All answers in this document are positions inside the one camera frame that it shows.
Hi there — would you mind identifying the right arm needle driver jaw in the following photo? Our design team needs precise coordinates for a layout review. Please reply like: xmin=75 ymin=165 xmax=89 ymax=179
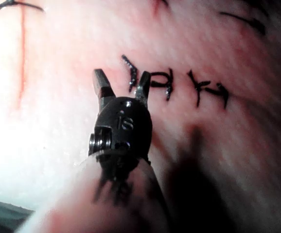
xmin=93 ymin=68 xmax=117 ymax=105
xmin=135 ymin=71 xmax=151 ymax=106

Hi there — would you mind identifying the right arm needle driver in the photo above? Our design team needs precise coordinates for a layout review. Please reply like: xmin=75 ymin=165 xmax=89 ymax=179
xmin=88 ymin=96 xmax=153 ymax=161

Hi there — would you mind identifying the black stitching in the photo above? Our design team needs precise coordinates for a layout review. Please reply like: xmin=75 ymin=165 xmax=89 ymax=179
xmin=121 ymin=54 xmax=229 ymax=109
xmin=0 ymin=0 xmax=45 ymax=12
xmin=152 ymin=0 xmax=267 ymax=36

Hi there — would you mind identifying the tissue pad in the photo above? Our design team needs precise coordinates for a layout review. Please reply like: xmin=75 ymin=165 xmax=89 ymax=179
xmin=0 ymin=0 xmax=281 ymax=233

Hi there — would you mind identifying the grey cloth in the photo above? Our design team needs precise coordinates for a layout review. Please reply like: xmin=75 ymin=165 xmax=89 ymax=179
xmin=0 ymin=196 xmax=33 ymax=233

